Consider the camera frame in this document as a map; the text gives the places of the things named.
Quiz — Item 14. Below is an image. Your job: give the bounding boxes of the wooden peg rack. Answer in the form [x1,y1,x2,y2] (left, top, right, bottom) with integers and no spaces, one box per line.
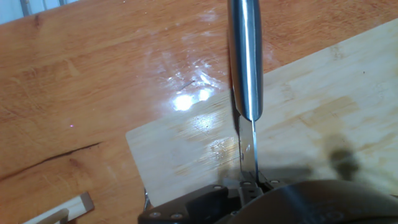
[20,192,95,224]

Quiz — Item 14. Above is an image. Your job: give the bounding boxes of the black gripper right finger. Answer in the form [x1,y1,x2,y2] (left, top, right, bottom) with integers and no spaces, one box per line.
[257,172,281,192]

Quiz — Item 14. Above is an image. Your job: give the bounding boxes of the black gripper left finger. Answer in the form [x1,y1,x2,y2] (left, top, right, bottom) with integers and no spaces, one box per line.
[137,179,259,224]

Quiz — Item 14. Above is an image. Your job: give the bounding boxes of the bamboo cutting board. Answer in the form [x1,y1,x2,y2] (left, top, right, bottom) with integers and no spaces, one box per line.
[125,17,398,212]

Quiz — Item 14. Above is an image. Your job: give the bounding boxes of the stainless steel cleaver knife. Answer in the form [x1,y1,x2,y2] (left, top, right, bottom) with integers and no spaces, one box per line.
[226,0,264,183]

